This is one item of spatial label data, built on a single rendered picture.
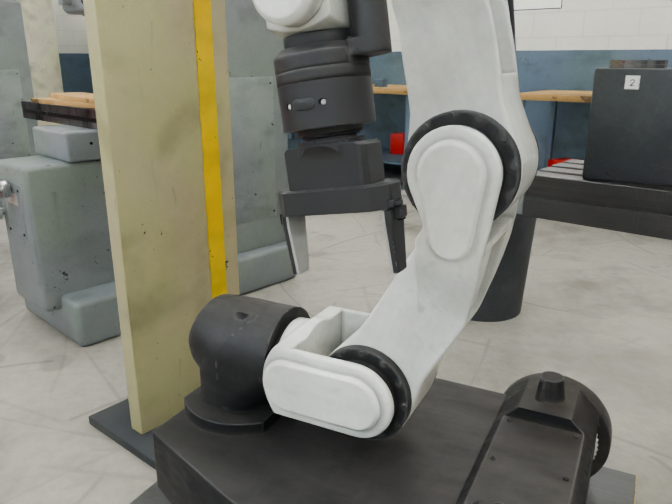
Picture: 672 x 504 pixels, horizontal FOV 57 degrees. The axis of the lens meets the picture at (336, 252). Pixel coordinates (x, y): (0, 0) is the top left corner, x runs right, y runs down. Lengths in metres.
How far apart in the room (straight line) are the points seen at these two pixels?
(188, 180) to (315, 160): 1.35
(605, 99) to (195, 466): 0.88
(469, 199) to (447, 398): 0.50
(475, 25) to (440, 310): 0.35
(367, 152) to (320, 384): 0.42
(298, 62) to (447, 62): 0.25
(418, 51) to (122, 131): 1.14
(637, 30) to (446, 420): 4.79
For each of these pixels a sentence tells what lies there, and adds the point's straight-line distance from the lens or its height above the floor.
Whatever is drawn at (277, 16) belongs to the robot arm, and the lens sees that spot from 0.56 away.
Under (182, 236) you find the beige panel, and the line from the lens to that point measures 1.92.
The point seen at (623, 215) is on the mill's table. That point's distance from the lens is 1.15.
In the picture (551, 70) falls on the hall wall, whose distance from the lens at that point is 5.79.
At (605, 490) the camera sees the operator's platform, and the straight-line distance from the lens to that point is 1.28.
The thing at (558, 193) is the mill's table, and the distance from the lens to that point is 1.19.
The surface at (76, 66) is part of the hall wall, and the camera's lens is 9.95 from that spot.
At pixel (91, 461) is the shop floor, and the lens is 2.06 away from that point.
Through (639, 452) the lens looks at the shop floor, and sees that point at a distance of 2.16.
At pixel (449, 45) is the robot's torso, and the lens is 0.75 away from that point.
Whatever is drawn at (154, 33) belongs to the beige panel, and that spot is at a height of 1.20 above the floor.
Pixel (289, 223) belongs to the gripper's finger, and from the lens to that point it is 0.61.
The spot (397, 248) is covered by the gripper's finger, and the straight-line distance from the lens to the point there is 0.57.
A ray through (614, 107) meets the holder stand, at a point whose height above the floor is 1.06.
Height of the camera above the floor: 1.14
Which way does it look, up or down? 17 degrees down
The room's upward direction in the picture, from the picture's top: straight up
